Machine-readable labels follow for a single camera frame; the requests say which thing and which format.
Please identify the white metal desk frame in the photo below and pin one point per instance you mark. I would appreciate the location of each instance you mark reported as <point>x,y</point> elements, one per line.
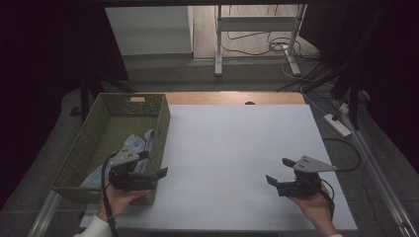
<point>257,23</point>

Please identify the green woven basket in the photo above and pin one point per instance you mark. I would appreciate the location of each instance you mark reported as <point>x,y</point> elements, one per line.
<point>112,131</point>

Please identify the white foam board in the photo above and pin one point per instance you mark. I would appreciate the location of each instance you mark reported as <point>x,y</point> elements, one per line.
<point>237,141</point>

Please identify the white power strip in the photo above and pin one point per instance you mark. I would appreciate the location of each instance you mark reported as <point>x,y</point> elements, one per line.
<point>337,125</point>

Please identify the white plug adapter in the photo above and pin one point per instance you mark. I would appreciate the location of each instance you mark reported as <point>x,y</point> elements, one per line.
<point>344,108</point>

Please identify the black floor stand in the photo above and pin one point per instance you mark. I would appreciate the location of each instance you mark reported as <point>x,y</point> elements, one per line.
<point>85,98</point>
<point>354,105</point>

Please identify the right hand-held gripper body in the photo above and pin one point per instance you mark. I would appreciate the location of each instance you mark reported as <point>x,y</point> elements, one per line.
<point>301,186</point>

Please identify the person's left hand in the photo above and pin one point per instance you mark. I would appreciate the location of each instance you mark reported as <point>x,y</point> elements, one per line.
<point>119,201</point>

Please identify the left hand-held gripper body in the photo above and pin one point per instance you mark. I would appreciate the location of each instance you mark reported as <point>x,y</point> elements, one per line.
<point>131,182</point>

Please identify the light blue tank top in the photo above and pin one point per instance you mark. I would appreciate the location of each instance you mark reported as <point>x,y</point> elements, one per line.
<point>135,144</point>

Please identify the person's right hand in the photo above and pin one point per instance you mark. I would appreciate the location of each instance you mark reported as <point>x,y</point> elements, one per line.
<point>314,210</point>

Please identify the metal frame rail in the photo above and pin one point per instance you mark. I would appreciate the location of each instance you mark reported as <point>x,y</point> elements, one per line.
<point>46,212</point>
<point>378,174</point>

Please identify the wooden table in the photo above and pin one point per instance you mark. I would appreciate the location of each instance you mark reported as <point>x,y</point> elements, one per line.
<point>214,97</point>

